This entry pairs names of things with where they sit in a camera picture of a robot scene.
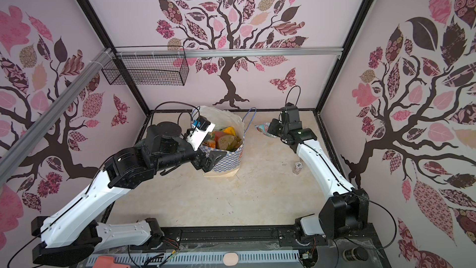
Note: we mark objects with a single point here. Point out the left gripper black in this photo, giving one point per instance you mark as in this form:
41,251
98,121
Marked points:
207,163

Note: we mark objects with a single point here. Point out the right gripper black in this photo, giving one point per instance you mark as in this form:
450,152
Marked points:
275,129

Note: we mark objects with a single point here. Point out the teal snack packet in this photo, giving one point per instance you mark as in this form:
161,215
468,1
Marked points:
263,129

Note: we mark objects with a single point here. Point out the blue checkered paper bag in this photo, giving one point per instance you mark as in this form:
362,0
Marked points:
222,119

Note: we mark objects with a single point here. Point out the yellow snack packet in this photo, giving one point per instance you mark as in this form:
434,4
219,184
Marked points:
230,131

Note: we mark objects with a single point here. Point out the gold candy bag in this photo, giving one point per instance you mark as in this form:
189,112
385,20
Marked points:
221,141

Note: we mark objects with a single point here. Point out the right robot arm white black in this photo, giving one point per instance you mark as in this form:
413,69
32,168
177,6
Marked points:
346,208

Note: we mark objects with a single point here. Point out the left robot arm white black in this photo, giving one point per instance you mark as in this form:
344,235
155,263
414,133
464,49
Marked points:
72,234

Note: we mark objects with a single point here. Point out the beige round sticker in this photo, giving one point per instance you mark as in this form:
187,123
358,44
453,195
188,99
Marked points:
230,259

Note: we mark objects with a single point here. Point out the black round knob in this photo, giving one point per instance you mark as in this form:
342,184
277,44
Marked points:
355,254

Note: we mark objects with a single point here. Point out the red object at base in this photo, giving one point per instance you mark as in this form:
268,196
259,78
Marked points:
108,262

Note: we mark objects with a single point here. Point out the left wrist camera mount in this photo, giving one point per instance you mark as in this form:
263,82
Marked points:
201,127

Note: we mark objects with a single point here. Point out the aluminium rail back wall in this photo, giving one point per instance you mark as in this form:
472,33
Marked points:
301,51

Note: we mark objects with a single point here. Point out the aluminium rail wall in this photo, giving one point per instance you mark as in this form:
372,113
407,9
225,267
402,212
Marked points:
21,149
301,51

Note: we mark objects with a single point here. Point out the black wire basket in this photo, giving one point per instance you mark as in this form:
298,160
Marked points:
148,66

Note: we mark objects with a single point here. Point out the white slotted cable duct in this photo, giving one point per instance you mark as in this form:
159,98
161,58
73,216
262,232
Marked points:
246,259

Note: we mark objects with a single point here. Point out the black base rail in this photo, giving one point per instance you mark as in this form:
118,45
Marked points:
314,251

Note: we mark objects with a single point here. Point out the aluminium rail left wall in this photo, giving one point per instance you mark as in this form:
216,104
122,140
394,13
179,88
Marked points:
21,149

